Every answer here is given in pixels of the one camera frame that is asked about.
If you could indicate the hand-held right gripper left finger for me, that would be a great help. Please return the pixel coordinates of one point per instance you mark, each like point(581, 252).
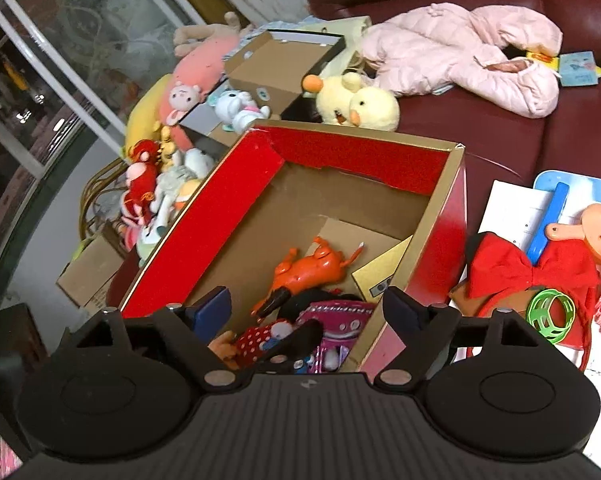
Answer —
point(213, 315)

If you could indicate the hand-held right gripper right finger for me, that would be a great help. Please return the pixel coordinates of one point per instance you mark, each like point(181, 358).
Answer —
point(403, 312)

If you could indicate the black plush toy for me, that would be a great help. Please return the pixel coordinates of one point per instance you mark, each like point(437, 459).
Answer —
point(255, 342)

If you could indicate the pink toy house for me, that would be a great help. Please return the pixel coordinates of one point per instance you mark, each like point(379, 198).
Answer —
point(340, 317)

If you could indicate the orange toy horse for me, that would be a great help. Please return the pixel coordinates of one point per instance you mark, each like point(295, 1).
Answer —
point(310, 267)

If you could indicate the red cardboard box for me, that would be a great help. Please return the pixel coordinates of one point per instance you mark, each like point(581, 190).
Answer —
point(250, 170)

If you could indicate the red bow cloth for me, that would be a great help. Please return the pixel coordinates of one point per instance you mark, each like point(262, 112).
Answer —
point(520, 265)

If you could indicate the small brown cardboard box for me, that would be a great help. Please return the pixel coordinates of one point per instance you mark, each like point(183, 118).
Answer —
point(88, 270)

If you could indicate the green plastic cage ball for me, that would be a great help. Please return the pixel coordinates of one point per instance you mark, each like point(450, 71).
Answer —
point(555, 320)

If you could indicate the red dressed doll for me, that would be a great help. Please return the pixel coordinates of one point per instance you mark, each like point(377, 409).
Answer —
point(140, 175)

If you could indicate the blue plastic piece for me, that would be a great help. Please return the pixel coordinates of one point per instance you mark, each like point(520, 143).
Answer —
point(548, 225)

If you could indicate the wicker basket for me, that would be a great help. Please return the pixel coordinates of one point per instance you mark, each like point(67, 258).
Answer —
point(93, 190)

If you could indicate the white plush toy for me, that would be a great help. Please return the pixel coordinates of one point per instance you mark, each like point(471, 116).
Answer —
point(235, 107)

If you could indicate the yellow plush banana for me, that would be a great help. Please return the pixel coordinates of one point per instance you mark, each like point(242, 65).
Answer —
point(143, 115)

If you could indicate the yellow plush duck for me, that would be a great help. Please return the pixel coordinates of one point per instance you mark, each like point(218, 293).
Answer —
point(360, 102)

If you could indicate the long pink plush toy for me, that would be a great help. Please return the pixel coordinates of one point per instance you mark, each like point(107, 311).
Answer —
point(200, 65)

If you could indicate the pink padded jacket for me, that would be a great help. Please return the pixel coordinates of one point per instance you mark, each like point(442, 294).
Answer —
point(445, 50)

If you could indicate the pale yellow bag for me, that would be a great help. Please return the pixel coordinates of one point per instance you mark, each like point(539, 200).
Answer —
point(348, 35)

